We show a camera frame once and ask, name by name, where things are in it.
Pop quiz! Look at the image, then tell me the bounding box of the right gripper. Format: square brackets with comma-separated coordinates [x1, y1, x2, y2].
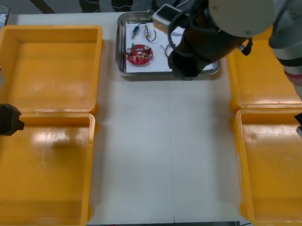
[167, 48, 208, 83]

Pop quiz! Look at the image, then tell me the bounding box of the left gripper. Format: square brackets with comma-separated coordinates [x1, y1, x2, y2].
[0, 103, 26, 137]

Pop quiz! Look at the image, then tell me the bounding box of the white paper sheet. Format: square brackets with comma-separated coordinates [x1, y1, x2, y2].
[124, 20, 215, 74]

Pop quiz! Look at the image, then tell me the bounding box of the red black green-yellow wire harness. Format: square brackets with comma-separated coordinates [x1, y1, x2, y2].
[160, 43, 175, 59]

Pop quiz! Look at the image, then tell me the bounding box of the round red circuit board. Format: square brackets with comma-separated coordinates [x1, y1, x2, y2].
[125, 43, 155, 67]

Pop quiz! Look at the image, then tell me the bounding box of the white label metal solenoid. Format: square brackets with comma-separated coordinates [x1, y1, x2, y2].
[143, 22, 159, 44]

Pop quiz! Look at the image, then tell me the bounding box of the steel tray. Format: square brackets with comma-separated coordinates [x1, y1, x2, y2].
[113, 8, 221, 83]
[0, 5, 12, 31]

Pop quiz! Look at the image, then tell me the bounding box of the yellow-orange plastic bin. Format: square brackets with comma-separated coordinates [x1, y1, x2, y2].
[0, 109, 100, 226]
[225, 25, 302, 114]
[0, 21, 108, 118]
[229, 106, 302, 226]

